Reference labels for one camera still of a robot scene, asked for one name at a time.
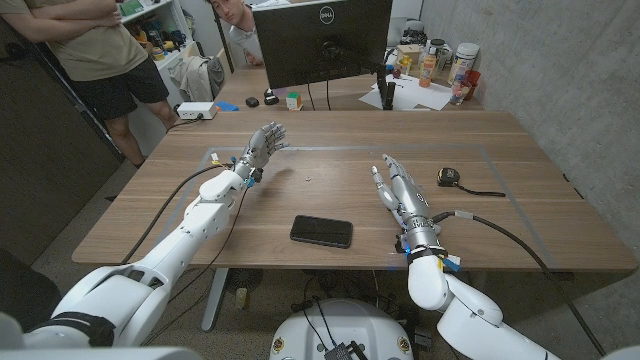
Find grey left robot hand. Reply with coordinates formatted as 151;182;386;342
233;121;290;182

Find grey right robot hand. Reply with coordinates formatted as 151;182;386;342
370;153;447;257

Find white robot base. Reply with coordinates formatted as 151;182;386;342
269;298;415;360

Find black yellow tape measure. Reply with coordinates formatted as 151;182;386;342
436;167;507;198

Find grey tape outline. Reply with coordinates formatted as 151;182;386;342
164;144;559;269

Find white power box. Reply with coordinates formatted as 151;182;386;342
176;101;218;121

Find black smartphone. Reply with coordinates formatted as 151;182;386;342
289;214;354;250

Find grey jacket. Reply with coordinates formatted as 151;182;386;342
169;53;226;104

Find white paper sheets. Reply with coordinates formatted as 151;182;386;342
358;73;454;112

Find black Dell monitor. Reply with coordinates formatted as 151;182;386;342
251;0;395;91

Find clear drinking glass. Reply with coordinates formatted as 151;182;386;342
449;79;472;106

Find white shelf unit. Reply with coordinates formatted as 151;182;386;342
117;0;201;109

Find person in grey shirt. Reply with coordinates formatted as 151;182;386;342
205;0;266;69

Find orange bottle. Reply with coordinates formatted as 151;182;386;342
418;47;437;89

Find red plastic cup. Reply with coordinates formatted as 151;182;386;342
462;69;482;101

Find white labelled canister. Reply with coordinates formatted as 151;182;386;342
447;42;480;86

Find cardboard box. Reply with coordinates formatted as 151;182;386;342
395;43;424;71

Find dark jar with black lid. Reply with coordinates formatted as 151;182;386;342
428;38;451;71

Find white table leg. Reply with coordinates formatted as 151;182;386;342
200;268;230;333

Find small black electronics box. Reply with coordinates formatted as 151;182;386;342
323;341;369;360

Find person in beige t-shirt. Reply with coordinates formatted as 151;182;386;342
0;0;180;169

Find dark brown partition panel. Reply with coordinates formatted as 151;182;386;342
0;17;126;266

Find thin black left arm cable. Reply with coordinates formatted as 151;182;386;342
142;184;251;347

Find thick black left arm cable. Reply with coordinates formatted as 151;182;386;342
119;163;236;266

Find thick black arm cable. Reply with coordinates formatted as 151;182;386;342
431;209;609;357
119;163;236;266

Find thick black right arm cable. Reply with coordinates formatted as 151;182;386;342
431;209;609;357

